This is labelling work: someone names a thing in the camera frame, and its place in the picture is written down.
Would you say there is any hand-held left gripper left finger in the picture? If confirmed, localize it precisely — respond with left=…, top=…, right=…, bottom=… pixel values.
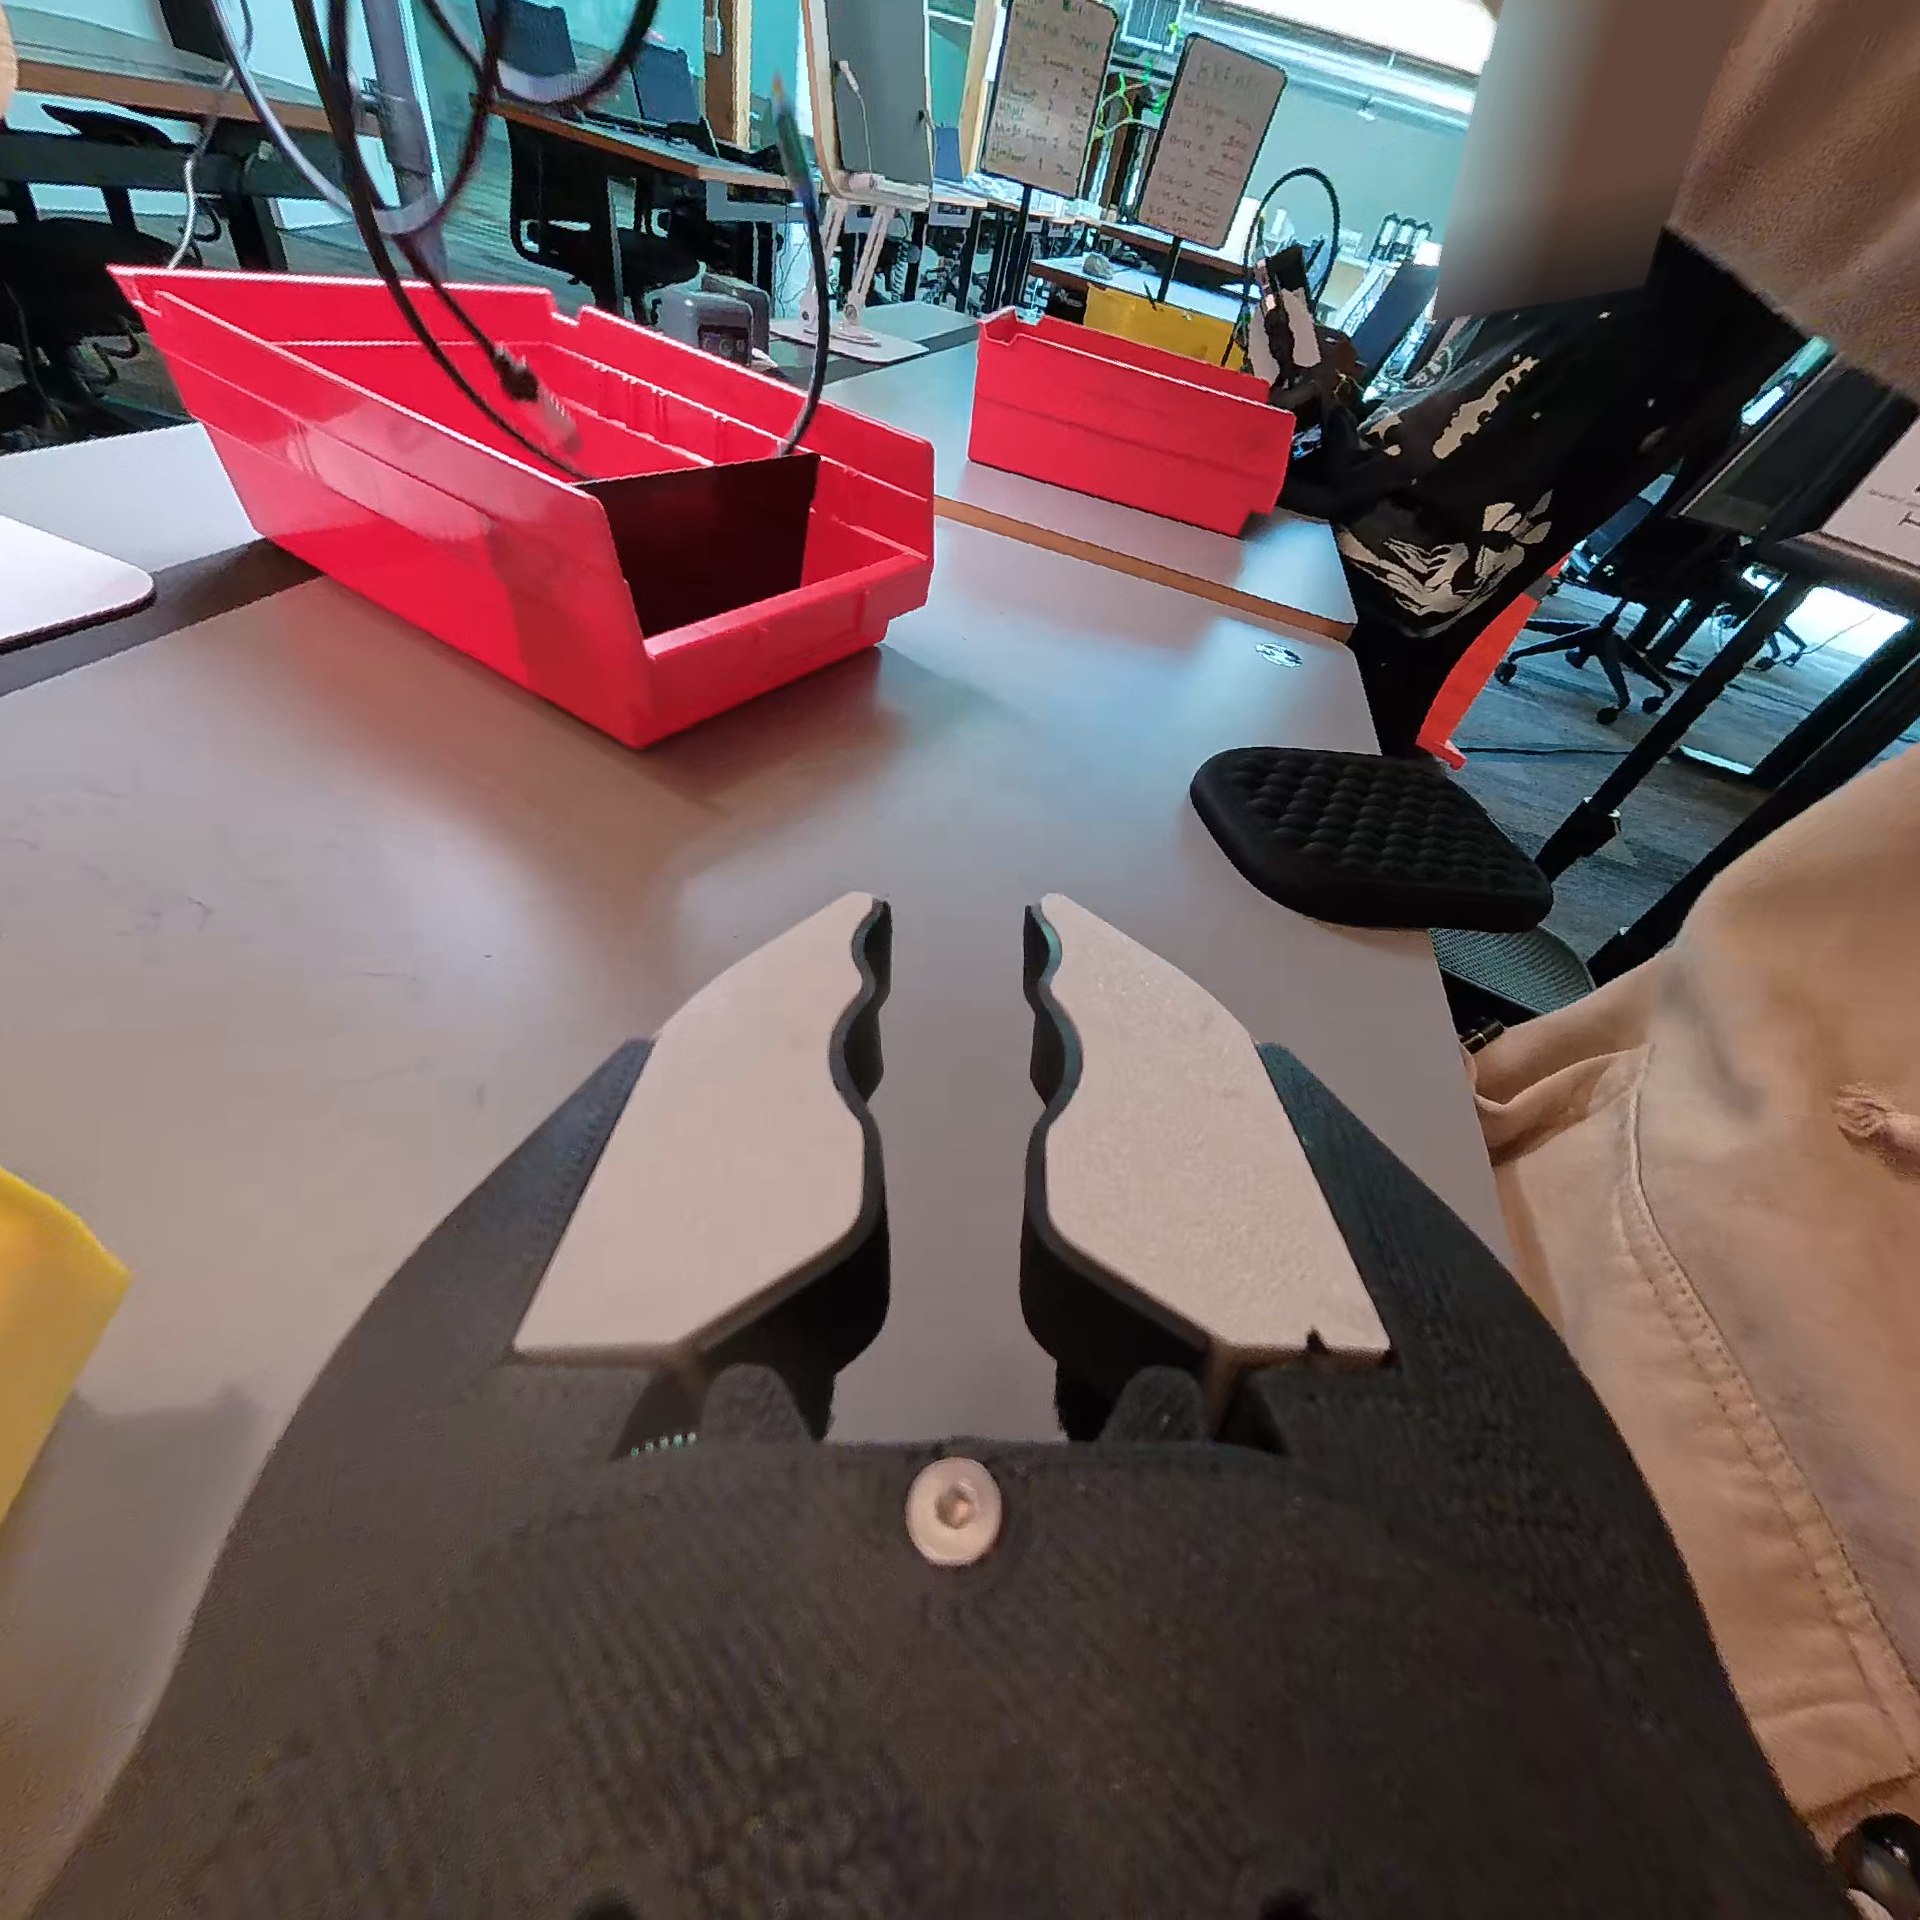
left=507, top=891, right=899, bottom=1418

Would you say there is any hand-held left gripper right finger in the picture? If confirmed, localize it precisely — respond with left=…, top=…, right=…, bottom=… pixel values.
left=1020, top=892, right=1398, bottom=1442

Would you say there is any black chair armrest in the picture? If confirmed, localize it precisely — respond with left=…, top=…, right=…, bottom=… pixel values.
left=1190, top=746, right=1558, bottom=935

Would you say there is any grey mesh office chair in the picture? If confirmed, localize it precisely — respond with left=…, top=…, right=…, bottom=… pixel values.
left=1427, top=917, right=1596, bottom=1036

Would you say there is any person in beige jacket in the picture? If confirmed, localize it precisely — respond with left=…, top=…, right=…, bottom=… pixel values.
left=1467, top=0, right=1920, bottom=1862

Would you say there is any black bin card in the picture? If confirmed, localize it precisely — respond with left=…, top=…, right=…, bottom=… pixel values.
left=580, top=448, right=823, bottom=638

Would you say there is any yellow plastic bin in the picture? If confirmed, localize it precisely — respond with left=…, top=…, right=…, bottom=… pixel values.
left=0, top=1167, right=131, bottom=1523
left=1080, top=282, right=1247, bottom=368

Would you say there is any black office chair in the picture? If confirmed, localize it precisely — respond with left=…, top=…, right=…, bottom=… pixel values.
left=502, top=111, right=716, bottom=310
left=0, top=100, right=191, bottom=443
left=1499, top=494, right=1682, bottom=728

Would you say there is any red plastic bin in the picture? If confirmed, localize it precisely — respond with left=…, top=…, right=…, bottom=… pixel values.
left=967, top=307, right=1299, bottom=541
left=110, top=262, right=939, bottom=750

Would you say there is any small grey device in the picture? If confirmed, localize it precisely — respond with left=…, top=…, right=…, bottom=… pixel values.
left=655, top=282, right=774, bottom=366

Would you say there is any white desk pad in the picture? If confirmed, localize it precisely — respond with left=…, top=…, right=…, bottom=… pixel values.
left=0, top=515, right=158, bottom=657

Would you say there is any handwritten whiteboard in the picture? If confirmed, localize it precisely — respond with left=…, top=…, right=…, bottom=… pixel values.
left=979, top=0, right=1121, bottom=201
left=1132, top=32, right=1292, bottom=250

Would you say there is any silver monitor on stand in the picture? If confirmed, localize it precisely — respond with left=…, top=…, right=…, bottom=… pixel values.
left=771, top=0, right=961, bottom=366

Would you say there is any grey metal pole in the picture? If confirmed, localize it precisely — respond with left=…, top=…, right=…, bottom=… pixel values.
left=352, top=0, right=445, bottom=234

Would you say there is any black hanging cable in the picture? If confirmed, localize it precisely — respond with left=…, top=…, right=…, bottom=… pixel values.
left=769, top=70, right=831, bottom=457
left=292, top=0, right=663, bottom=478

